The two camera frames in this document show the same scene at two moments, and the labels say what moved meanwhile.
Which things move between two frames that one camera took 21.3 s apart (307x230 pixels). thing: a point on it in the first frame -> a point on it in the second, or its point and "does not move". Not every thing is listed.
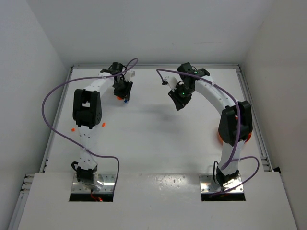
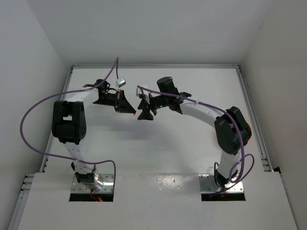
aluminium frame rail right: (252, 115) does not move
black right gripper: (180, 98) -> (148, 103)
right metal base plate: (207, 185) does not move
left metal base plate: (108, 187) does not move
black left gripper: (123, 89) -> (119, 101)
